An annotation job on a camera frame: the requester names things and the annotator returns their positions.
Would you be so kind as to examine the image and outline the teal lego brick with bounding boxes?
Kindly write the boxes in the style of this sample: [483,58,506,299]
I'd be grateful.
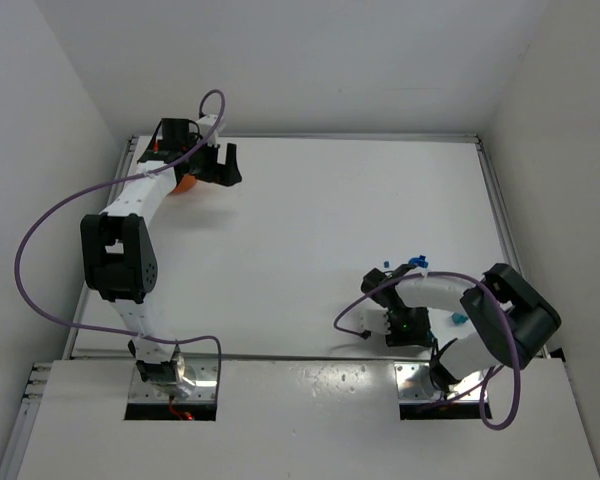
[451,313,468,325]

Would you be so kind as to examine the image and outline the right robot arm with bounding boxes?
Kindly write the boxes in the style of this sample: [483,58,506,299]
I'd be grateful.
[361,263,562,394]

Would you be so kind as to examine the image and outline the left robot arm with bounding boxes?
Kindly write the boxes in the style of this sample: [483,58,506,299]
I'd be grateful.
[80,115,242,399]

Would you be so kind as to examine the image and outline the orange divided container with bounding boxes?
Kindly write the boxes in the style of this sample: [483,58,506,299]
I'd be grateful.
[172,175,197,195]

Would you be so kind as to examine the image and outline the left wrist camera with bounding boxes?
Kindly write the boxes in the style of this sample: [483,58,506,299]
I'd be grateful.
[195,114,225,137]

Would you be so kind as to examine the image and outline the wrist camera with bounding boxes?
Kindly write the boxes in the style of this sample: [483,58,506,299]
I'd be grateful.
[195,114,225,137]
[360,309,391,338]

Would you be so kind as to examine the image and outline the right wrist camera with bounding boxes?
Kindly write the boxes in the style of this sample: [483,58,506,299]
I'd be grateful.
[360,309,391,338]

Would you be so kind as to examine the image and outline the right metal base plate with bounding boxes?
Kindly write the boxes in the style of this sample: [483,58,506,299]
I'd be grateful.
[394,361,485,405]

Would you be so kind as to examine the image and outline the metal base plate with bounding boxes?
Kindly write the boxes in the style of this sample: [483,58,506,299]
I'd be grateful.
[394,361,485,405]
[127,360,218,404]

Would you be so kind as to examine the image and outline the aluminium table frame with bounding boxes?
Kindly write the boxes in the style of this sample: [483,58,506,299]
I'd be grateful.
[13,134,596,479]

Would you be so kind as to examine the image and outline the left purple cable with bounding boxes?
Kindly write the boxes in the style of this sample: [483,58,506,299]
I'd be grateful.
[14,89,227,396]

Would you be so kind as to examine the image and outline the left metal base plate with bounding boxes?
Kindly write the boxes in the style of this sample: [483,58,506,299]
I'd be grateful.
[127,360,218,404]

